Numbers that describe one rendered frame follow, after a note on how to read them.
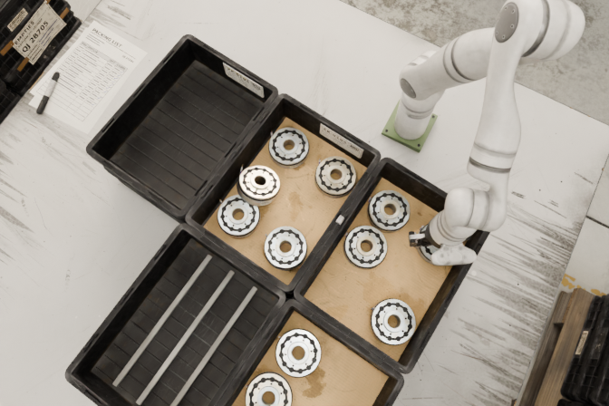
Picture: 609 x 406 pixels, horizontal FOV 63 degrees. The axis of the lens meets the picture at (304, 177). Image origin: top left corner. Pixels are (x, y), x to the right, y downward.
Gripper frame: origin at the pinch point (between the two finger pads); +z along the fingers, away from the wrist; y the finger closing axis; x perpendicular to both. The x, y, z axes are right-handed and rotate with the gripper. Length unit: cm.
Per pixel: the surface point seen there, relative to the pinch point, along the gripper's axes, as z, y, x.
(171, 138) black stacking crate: 4, 62, -33
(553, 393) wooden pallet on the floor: 74, -57, 44
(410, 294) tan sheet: 4.8, 5.1, 11.2
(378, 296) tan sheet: 4.8, 13.0, 11.3
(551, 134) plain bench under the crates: 18, -46, -33
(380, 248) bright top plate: 1.5, 11.8, 0.4
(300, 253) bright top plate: 1.8, 30.9, 0.1
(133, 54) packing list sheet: 17, 78, -67
